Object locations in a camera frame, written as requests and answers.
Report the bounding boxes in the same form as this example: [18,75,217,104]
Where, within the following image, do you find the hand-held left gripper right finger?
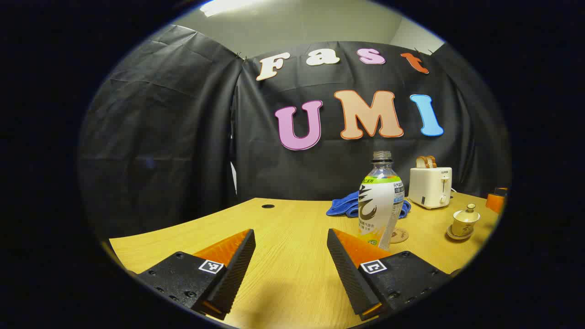
[327,228,453,321]

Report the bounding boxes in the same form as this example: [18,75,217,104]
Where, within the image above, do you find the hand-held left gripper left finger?
[136,228,256,320]

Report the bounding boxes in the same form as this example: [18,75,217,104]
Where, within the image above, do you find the clear labelled water bottle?
[358,151,405,251]

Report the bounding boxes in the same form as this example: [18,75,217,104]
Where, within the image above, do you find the blue towel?
[326,191,412,218]

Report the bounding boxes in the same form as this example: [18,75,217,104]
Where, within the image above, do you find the white toaster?
[408,167,453,210]

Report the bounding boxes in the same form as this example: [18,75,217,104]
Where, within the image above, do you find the black backdrop cloth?
[78,24,510,238]

